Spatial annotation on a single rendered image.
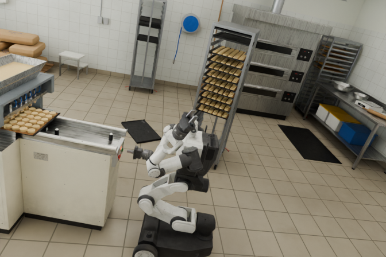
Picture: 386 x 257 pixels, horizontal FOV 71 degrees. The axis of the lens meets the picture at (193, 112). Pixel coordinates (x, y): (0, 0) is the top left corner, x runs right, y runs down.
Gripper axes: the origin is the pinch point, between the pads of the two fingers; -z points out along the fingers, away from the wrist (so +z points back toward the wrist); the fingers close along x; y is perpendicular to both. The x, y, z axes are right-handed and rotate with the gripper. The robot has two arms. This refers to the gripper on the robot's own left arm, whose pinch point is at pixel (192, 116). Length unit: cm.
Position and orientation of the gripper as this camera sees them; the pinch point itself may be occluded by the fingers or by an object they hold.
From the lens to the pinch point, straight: 158.3
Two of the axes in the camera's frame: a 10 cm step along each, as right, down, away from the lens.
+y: 8.0, 0.6, 5.9
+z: -4.8, 6.5, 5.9
